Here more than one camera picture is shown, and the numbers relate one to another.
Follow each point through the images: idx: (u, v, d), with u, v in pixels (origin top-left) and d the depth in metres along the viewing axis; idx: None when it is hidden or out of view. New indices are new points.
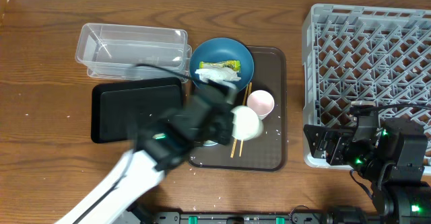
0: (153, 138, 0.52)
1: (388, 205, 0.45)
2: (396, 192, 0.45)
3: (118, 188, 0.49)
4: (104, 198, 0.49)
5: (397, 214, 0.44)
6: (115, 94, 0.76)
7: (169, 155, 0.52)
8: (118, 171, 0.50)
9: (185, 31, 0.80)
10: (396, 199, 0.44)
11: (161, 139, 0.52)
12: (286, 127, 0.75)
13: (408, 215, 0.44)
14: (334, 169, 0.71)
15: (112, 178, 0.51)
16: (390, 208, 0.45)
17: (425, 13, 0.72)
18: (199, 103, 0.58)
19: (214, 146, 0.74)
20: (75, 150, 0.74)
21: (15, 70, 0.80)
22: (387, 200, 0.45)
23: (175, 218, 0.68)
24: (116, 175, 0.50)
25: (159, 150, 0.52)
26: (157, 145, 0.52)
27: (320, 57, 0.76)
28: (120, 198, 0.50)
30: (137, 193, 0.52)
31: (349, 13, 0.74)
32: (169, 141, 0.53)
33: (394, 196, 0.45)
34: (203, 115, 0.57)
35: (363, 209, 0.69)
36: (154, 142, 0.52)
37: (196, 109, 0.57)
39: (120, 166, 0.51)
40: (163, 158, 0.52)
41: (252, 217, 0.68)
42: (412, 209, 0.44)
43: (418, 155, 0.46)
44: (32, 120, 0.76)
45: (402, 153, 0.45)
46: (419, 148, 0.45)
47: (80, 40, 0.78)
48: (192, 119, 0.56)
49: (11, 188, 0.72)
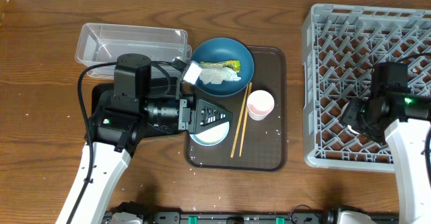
0: (101, 124, 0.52)
1: (384, 105, 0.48)
2: (390, 95, 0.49)
3: (93, 181, 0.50)
4: (83, 195, 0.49)
5: (392, 107, 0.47)
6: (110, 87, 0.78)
7: (130, 130, 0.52)
8: (85, 164, 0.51)
9: (185, 31, 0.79)
10: (390, 99, 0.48)
11: (111, 122, 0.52)
12: (285, 127, 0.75)
13: (403, 105, 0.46)
14: (333, 169, 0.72)
15: (82, 172, 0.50)
16: (385, 109, 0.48)
17: (425, 13, 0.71)
18: (124, 72, 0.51)
19: (214, 146, 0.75)
20: (75, 150, 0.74)
21: (16, 70, 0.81)
22: (382, 101, 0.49)
23: (175, 218, 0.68)
24: (83, 171, 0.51)
25: (112, 132, 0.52)
26: (108, 130, 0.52)
27: (320, 57, 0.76)
28: (98, 191, 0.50)
30: (111, 183, 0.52)
31: (349, 13, 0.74)
32: (117, 120, 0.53)
33: (388, 99, 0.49)
34: (135, 81, 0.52)
35: (363, 209, 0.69)
36: (105, 129, 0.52)
37: (124, 80, 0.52)
39: (86, 159, 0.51)
40: (122, 136, 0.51)
41: (252, 217, 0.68)
42: (405, 100, 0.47)
43: (403, 75, 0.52)
44: (32, 120, 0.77)
45: (387, 73, 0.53)
46: (403, 72, 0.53)
47: (80, 42, 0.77)
48: (128, 91, 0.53)
49: (10, 188, 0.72)
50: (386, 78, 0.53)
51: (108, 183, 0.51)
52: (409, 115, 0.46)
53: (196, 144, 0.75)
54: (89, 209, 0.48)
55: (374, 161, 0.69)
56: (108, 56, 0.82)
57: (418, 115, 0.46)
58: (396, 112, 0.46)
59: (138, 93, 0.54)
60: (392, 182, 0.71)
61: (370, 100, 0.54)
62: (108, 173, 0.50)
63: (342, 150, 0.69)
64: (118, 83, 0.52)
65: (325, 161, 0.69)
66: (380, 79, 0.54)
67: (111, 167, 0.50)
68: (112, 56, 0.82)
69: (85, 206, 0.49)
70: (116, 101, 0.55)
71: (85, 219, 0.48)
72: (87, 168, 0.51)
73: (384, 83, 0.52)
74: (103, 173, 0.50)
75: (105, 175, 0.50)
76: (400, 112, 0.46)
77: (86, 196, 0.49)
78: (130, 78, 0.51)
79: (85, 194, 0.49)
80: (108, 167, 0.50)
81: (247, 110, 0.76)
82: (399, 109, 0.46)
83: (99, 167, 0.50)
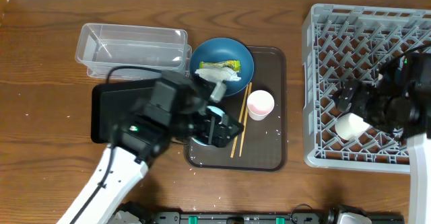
0: (127, 130, 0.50)
1: (415, 112, 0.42)
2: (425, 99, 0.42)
3: (106, 187, 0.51)
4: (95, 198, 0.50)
5: (423, 117, 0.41)
6: (113, 92, 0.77)
7: (153, 144, 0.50)
8: (103, 167, 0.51)
9: (185, 31, 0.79)
10: (425, 105, 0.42)
11: (137, 131, 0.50)
12: (285, 127, 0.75)
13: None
14: (333, 169, 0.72)
15: (99, 174, 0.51)
16: (415, 114, 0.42)
17: (425, 13, 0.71)
18: (165, 85, 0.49)
19: (214, 146, 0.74)
20: (75, 151, 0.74)
21: (16, 70, 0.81)
22: (413, 105, 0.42)
23: (175, 218, 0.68)
24: (101, 173, 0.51)
25: (135, 141, 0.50)
26: (134, 136, 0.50)
27: (320, 57, 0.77)
28: (110, 196, 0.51)
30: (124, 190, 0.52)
31: (349, 13, 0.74)
32: (145, 130, 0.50)
33: (423, 105, 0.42)
34: (173, 97, 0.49)
35: (363, 209, 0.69)
36: (130, 136, 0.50)
37: (163, 93, 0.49)
39: (104, 162, 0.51)
40: (145, 148, 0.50)
41: (252, 217, 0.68)
42: None
43: None
44: (32, 120, 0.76)
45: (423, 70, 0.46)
46: None
47: (80, 42, 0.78)
48: (164, 103, 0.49)
49: (10, 188, 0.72)
50: (421, 75, 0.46)
51: (122, 190, 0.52)
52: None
53: (196, 144, 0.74)
54: (94, 214, 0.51)
55: (374, 161, 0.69)
56: (108, 56, 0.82)
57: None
58: (426, 124, 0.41)
59: (174, 109, 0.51)
60: (392, 183, 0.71)
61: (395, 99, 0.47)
62: (122, 181, 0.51)
63: (342, 150, 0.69)
64: (155, 94, 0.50)
65: (325, 161, 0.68)
66: (413, 72, 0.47)
67: (126, 177, 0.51)
68: (112, 56, 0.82)
69: (95, 207, 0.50)
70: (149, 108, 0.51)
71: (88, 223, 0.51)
72: (104, 171, 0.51)
73: (417, 80, 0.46)
74: (117, 180, 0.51)
75: (119, 183, 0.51)
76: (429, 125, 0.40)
77: (96, 200, 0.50)
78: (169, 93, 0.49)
79: (95, 198, 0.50)
80: (122, 176, 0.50)
81: (247, 110, 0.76)
82: None
83: (115, 175, 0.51)
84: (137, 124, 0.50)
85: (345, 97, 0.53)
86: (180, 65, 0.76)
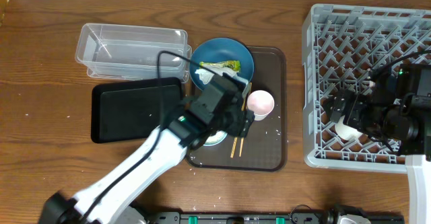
0: (174, 118, 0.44)
1: (413, 129, 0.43)
2: (422, 116, 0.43)
3: (149, 161, 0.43)
4: (133, 171, 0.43)
5: (422, 136, 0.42)
6: (114, 93, 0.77)
7: (190, 141, 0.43)
8: (149, 143, 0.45)
9: (185, 32, 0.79)
10: (422, 122, 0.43)
11: (182, 122, 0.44)
12: (285, 127, 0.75)
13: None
14: (333, 169, 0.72)
15: (142, 148, 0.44)
16: (413, 132, 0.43)
17: (425, 13, 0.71)
18: (215, 86, 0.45)
19: (214, 146, 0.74)
20: (75, 151, 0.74)
21: (16, 70, 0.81)
22: (412, 124, 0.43)
23: (175, 218, 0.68)
24: (143, 149, 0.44)
25: (176, 133, 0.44)
26: (179, 126, 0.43)
27: (320, 57, 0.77)
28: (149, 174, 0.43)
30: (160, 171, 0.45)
31: (349, 13, 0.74)
32: (186, 125, 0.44)
33: (420, 122, 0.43)
34: (219, 99, 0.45)
35: (363, 209, 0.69)
36: (173, 125, 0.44)
37: (211, 93, 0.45)
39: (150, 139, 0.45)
40: (182, 142, 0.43)
41: (252, 217, 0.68)
42: None
43: None
44: (32, 120, 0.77)
45: (419, 83, 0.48)
46: None
47: (80, 42, 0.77)
48: (211, 103, 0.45)
49: (10, 188, 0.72)
50: (418, 87, 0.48)
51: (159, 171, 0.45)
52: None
53: None
54: (122, 195, 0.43)
55: (374, 161, 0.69)
56: (108, 56, 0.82)
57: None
58: (425, 144, 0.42)
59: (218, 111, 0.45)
60: (392, 183, 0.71)
61: (391, 113, 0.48)
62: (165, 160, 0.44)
63: (342, 150, 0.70)
64: (203, 93, 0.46)
65: (325, 161, 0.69)
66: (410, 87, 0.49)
67: (170, 159, 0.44)
68: (112, 56, 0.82)
69: (128, 183, 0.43)
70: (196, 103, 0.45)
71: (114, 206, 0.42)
72: (149, 146, 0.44)
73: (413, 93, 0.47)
74: (161, 158, 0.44)
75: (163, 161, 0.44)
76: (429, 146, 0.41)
77: (132, 175, 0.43)
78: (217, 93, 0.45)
79: (135, 175, 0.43)
80: (168, 155, 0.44)
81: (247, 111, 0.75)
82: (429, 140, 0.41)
83: (159, 153, 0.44)
84: (184, 114, 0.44)
85: (338, 108, 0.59)
86: (180, 66, 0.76)
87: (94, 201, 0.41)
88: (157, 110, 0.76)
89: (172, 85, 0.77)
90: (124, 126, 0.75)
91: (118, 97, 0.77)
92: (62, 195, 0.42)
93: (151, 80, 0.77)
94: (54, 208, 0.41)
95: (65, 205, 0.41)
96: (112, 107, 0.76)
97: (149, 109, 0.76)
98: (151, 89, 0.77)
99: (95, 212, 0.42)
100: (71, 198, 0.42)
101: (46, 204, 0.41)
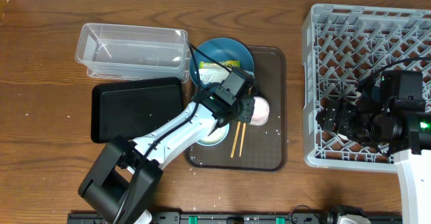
0: (206, 99, 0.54)
1: (397, 127, 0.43)
2: (405, 114, 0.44)
3: (190, 123, 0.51)
4: (179, 128, 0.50)
5: (406, 132, 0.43)
6: (114, 93, 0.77)
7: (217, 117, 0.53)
8: (188, 109, 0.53)
9: (185, 32, 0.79)
10: (405, 120, 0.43)
11: (211, 101, 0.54)
12: (285, 126, 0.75)
13: (417, 132, 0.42)
14: (333, 169, 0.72)
15: (184, 114, 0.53)
16: (398, 130, 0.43)
17: (425, 13, 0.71)
18: (237, 74, 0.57)
19: (215, 146, 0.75)
20: (75, 150, 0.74)
21: (16, 70, 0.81)
22: (396, 121, 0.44)
23: (175, 218, 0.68)
24: (184, 114, 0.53)
25: (206, 109, 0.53)
26: (210, 105, 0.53)
27: (320, 57, 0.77)
28: (191, 133, 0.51)
30: (196, 136, 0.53)
31: (349, 13, 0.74)
32: (214, 103, 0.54)
33: (403, 120, 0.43)
34: (242, 85, 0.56)
35: (364, 209, 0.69)
36: (205, 102, 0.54)
37: (234, 80, 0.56)
39: (189, 107, 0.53)
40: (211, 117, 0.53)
41: (252, 217, 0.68)
42: (421, 126, 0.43)
43: (417, 88, 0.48)
44: (32, 120, 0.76)
45: (401, 86, 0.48)
46: (416, 83, 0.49)
47: (80, 42, 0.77)
48: (234, 89, 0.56)
49: (11, 188, 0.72)
50: (399, 89, 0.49)
51: (196, 134, 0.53)
52: (423, 141, 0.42)
53: (196, 144, 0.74)
54: (172, 144, 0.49)
55: (374, 161, 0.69)
56: (108, 56, 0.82)
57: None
58: (410, 139, 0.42)
59: (239, 95, 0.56)
60: (392, 183, 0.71)
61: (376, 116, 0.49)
62: (203, 124, 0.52)
63: (342, 150, 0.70)
64: (227, 79, 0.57)
65: (325, 161, 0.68)
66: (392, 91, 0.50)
67: (207, 122, 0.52)
68: (112, 56, 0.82)
69: (174, 138, 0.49)
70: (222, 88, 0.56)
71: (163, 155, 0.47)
72: (189, 112, 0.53)
73: (395, 95, 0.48)
74: (199, 123, 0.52)
75: (201, 125, 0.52)
76: (413, 140, 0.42)
77: (179, 131, 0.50)
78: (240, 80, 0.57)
79: (182, 130, 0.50)
80: (205, 121, 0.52)
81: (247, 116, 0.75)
82: (413, 138, 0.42)
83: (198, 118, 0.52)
84: (213, 96, 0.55)
85: (329, 118, 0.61)
86: (180, 66, 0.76)
87: (151, 145, 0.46)
88: (157, 109, 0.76)
89: (173, 85, 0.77)
90: (124, 126, 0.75)
91: (118, 97, 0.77)
92: (123, 138, 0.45)
93: (151, 79, 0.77)
94: (114, 148, 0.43)
95: (126, 148, 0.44)
96: (112, 107, 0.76)
97: (149, 109, 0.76)
98: (151, 89, 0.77)
99: (152, 155, 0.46)
100: (130, 142, 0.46)
101: (108, 145, 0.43)
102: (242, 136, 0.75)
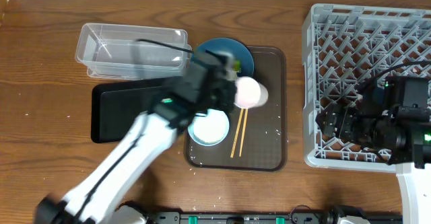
0: (160, 102, 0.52)
1: (401, 138, 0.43)
2: (408, 125, 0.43)
3: (138, 146, 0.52)
4: (122, 161, 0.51)
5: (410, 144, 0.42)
6: (114, 93, 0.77)
7: (180, 117, 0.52)
8: (135, 130, 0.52)
9: (185, 32, 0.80)
10: (408, 131, 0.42)
11: (169, 103, 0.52)
12: (285, 126, 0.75)
13: (421, 144, 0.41)
14: (333, 169, 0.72)
15: (128, 136, 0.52)
16: (401, 142, 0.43)
17: (425, 13, 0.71)
18: (196, 66, 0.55)
19: (214, 147, 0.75)
20: (75, 151, 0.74)
21: (16, 70, 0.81)
22: (399, 132, 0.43)
23: (175, 218, 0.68)
24: (130, 136, 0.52)
25: (166, 112, 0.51)
26: (165, 109, 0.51)
27: (320, 57, 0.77)
28: (143, 155, 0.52)
30: (152, 153, 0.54)
31: (349, 13, 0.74)
32: (174, 103, 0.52)
33: (407, 132, 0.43)
34: (203, 77, 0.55)
35: (363, 209, 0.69)
36: (162, 106, 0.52)
37: (194, 72, 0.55)
39: (137, 126, 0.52)
40: (174, 118, 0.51)
41: (252, 217, 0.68)
42: (425, 138, 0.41)
43: (421, 96, 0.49)
44: (32, 120, 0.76)
45: (405, 93, 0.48)
46: (420, 91, 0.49)
47: (80, 42, 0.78)
48: (194, 82, 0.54)
49: (10, 188, 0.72)
50: (403, 95, 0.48)
51: (150, 153, 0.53)
52: (427, 154, 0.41)
53: (196, 144, 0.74)
54: (121, 179, 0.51)
55: (374, 161, 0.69)
56: (108, 56, 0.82)
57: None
58: (413, 152, 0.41)
59: (203, 87, 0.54)
60: (392, 183, 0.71)
61: (379, 124, 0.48)
62: (151, 143, 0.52)
63: (342, 150, 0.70)
64: (188, 74, 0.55)
65: (325, 161, 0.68)
66: (396, 97, 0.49)
67: (163, 133, 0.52)
68: (112, 56, 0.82)
69: (123, 171, 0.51)
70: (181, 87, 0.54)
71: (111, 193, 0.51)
72: (135, 134, 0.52)
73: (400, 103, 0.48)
74: (149, 142, 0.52)
75: (150, 144, 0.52)
76: (417, 153, 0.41)
77: (128, 159, 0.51)
78: (201, 71, 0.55)
79: (124, 163, 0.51)
80: (154, 138, 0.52)
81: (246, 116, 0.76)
82: (417, 152, 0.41)
83: (147, 136, 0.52)
84: (170, 97, 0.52)
85: (329, 123, 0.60)
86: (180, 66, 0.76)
87: (86, 196, 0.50)
88: None
89: None
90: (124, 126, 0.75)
91: (118, 97, 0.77)
92: (66, 200, 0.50)
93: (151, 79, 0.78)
94: (42, 212, 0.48)
95: (55, 210, 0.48)
96: (111, 107, 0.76)
97: None
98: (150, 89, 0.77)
99: (90, 206, 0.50)
100: (61, 200, 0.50)
101: (36, 210, 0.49)
102: (242, 136, 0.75)
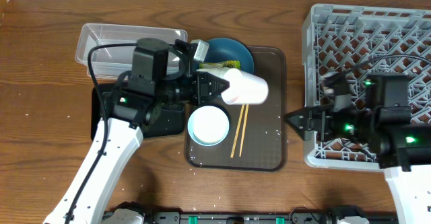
0: (117, 102, 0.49)
1: (385, 144, 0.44)
2: (391, 130, 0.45)
3: (106, 153, 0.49)
4: (93, 170, 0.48)
5: (394, 148, 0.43)
6: None
7: (144, 112, 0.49)
8: (100, 138, 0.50)
9: (185, 32, 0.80)
10: (391, 136, 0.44)
11: (126, 102, 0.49)
12: (285, 126, 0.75)
13: (405, 148, 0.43)
14: (333, 169, 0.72)
15: (95, 145, 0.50)
16: (386, 147, 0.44)
17: (425, 13, 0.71)
18: (141, 54, 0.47)
19: (214, 147, 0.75)
20: (75, 151, 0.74)
21: (16, 70, 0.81)
22: (383, 138, 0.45)
23: (175, 218, 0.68)
24: (97, 145, 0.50)
25: (126, 111, 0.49)
26: (123, 109, 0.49)
27: (320, 57, 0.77)
28: (113, 161, 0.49)
30: (123, 157, 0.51)
31: (349, 13, 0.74)
32: (133, 100, 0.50)
33: (390, 136, 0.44)
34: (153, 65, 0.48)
35: (363, 209, 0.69)
36: (120, 107, 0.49)
37: (143, 62, 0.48)
39: (100, 132, 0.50)
40: (136, 115, 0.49)
41: (252, 217, 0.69)
42: (407, 141, 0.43)
43: (402, 95, 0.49)
44: (32, 120, 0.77)
45: (384, 93, 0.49)
46: (400, 89, 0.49)
47: (79, 42, 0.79)
48: (146, 74, 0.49)
49: (10, 188, 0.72)
50: (382, 96, 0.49)
51: (121, 157, 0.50)
52: (411, 156, 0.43)
53: (196, 144, 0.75)
54: (97, 190, 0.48)
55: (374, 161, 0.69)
56: (108, 56, 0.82)
57: (422, 154, 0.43)
58: (399, 156, 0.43)
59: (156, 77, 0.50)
60: None
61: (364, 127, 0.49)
62: (121, 148, 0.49)
63: (342, 150, 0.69)
64: (136, 64, 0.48)
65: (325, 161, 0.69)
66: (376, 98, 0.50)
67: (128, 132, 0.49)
68: (112, 56, 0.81)
69: (97, 181, 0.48)
70: (133, 81, 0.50)
71: (94, 195, 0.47)
72: (101, 141, 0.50)
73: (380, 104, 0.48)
74: (117, 147, 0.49)
75: (119, 149, 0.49)
76: (403, 157, 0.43)
77: (97, 169, 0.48)
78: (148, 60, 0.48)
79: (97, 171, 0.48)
80: (121, 142, 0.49)
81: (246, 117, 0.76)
82: (403, 157, 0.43)
83: (113, 142, 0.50)
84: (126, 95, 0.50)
85: (308, 128, 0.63)
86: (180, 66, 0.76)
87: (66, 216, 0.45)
88: None
89: None
90: None
91: None
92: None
93: None
94: None
95: None
96: None
97: None
98: None
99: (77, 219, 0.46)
100: None
101: None
102: (242, 136, 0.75)
